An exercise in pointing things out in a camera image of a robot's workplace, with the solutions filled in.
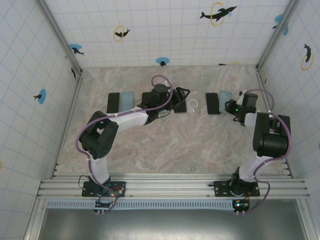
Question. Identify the black phone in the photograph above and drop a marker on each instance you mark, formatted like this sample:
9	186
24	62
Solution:
223	98
193	104

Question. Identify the black smartphone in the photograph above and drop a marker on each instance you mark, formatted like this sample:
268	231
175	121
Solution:
180	110
212	103
146	100
113	103

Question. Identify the pale teal phone case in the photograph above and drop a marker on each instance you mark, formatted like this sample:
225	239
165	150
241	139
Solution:
127	102

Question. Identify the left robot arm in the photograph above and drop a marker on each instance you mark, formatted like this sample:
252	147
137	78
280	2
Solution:
100	135

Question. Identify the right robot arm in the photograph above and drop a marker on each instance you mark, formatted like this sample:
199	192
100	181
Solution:
271	135

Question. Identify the aluminium mounting beam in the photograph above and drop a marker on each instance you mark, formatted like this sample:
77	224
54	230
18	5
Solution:
170	187

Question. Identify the small circuit board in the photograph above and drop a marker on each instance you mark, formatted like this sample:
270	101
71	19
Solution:
241	205
102	204

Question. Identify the grey metal sheet panel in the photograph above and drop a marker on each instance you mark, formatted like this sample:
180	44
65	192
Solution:
175	225

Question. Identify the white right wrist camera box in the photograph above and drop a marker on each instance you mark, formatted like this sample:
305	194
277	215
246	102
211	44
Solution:
242	94

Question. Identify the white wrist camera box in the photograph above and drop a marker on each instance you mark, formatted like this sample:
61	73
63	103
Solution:
165	83
242	94

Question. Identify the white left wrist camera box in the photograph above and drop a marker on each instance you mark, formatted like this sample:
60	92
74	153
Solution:
165	83

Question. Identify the aluminium table side rail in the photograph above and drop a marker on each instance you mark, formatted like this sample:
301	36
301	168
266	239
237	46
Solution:
271	105
70	112

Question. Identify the aluminium corner post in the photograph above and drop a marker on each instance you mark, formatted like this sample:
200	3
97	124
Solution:
61	37
275	37

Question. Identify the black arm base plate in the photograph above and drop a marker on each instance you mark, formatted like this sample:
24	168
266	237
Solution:
221	191
87	192

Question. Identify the aluminium frame leg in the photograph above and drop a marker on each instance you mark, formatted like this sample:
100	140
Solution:
306	220
35	220

